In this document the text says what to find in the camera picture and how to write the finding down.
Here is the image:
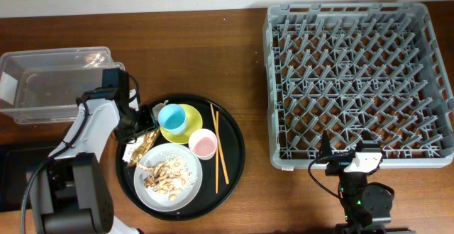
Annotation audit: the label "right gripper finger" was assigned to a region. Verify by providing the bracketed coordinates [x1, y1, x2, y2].
[318, 130, 333, 159]
[360, 130, 375, 143]

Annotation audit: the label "white gold wrapper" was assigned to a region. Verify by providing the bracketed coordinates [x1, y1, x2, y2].
[121, 101, 167, 167]

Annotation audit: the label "blue cup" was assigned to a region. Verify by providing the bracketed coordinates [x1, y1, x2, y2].
[158, 104, 187, 135]

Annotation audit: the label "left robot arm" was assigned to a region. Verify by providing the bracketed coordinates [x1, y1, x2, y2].
[20, 68, 157, 233]

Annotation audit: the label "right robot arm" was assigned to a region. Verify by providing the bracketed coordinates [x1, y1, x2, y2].
[314, 131, 394, 234]

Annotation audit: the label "grey dishwasher rack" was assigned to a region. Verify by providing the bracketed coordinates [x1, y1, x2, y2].
[263, 3, 453, 170]

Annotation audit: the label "food scraps on plate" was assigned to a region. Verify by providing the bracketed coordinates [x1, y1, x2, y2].
[138, 157, 197, 201]

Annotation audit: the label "pink cup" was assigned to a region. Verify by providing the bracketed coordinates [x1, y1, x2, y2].
[188, 128, 218, 160]

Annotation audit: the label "round black tray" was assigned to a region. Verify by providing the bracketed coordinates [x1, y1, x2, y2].
[115, 94, 245, 221]

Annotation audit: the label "grey plate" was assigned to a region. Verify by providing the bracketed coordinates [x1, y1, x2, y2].
[133, 143, 203, 212]

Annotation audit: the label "left wooden chopstick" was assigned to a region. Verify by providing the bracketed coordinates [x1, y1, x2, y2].
[214, 112, 219, 194]

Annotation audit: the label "wooden chopstick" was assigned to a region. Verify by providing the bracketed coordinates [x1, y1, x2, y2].
[214, 112, 219, 194]
[210, 104, 230, 184]

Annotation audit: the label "clear plastic bin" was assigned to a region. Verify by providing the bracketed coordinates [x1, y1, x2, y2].
[1, 47, 125, 125]

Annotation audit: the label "right wooden chopstick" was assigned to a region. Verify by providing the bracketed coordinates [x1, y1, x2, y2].
[210, 104, 230, 184]

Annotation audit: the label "black rectangular bin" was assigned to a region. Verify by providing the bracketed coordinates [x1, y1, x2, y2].
[1, 140, 60, 212]

